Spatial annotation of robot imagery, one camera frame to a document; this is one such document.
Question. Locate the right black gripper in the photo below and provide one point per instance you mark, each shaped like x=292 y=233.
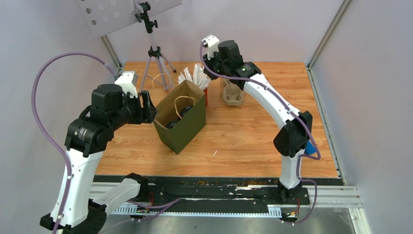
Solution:
x=208 y=63

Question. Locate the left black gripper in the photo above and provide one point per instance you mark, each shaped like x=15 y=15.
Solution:
x=146 y=114

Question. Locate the green paper bag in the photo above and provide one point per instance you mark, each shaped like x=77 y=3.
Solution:
x=169 y=108

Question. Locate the black plastic cup lid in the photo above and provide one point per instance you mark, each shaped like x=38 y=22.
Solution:
x=185 y=110

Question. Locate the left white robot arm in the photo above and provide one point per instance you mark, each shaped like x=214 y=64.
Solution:
x=87 y=138

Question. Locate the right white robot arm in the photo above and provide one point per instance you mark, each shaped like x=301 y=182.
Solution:
x=294 y=125

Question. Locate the white wrapped straws bundle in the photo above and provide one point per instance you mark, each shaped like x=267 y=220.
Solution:
x=198 y=77

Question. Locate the red straw holder cup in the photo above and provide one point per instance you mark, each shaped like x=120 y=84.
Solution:
x=206 y=97

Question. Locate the cardboard cup carrier tray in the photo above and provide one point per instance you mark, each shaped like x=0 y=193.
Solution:
x=232 y=94

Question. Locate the white perforated panel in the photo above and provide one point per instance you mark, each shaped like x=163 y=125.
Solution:
x=106 y=16

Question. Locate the blue clip on table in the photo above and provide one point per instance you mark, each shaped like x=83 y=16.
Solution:
x=310 y=149

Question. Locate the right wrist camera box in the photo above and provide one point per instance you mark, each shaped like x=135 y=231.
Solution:
x=211 y=43

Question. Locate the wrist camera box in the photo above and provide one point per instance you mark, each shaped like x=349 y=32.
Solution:
x=127 y=81
x=211 y=43

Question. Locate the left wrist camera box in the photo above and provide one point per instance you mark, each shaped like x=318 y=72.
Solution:
x=127 y=81

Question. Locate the silver camera tripod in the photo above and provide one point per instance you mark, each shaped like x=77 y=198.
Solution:
x=142 y=15

